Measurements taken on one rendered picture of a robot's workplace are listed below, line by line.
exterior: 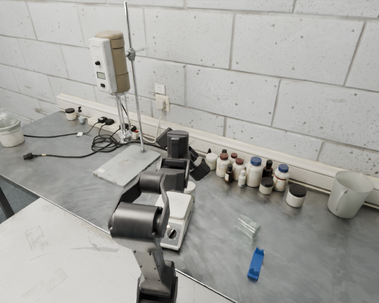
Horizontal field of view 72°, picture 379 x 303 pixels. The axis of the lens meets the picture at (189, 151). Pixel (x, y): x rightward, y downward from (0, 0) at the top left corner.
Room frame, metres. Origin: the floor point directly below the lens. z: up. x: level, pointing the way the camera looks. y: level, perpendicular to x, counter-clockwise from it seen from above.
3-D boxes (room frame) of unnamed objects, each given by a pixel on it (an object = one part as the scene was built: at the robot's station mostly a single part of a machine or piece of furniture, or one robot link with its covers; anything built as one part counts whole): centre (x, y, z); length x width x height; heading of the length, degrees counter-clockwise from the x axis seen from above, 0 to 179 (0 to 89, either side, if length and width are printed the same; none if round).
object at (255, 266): (0.50, -0.22, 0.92); 0.10 x 0.03 x 0.04; 155
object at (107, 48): (1.06, 0.32, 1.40); 0.15 x 0.11 x 0.24; 150
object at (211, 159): (1.04, -0.11, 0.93); 0.06 x 0.06 x 0.07
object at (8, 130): (1.28, 1.01, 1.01); 0.14 x 0.14 x 0.21
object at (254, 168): (0.92, -0.29, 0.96); 0.07 x 0.07 x 0.13
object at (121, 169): (1.06, 0.31, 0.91); 0.30 x 0.20 x 0.01; 150
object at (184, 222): (0.67, 0.07, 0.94); 0.22 x 0.13 x 0.08; 166
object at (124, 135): (1.07, 0.30, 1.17); 0.07 x 0.07 x 0.25
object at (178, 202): (0.70, 0.06, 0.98); 0.12 x 0.12 x 0.01; 76
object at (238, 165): (0.96, -0.23, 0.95); 0.06 x 0.06 x 0.10
